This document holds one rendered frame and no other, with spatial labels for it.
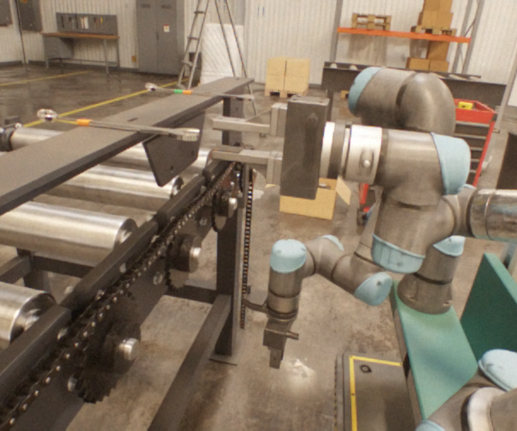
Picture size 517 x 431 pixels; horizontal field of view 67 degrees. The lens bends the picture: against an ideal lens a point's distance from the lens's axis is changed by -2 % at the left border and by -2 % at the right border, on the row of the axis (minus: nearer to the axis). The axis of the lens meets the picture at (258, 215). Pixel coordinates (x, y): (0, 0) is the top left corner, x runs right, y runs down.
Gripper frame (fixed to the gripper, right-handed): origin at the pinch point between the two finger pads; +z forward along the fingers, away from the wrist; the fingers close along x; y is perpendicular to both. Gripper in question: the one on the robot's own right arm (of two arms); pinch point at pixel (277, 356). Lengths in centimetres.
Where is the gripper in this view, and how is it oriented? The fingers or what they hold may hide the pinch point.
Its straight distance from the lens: 105.1
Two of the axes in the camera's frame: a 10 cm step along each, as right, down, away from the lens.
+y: 9.5, 1.9, -2.5
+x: 3.1, -3.9, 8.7
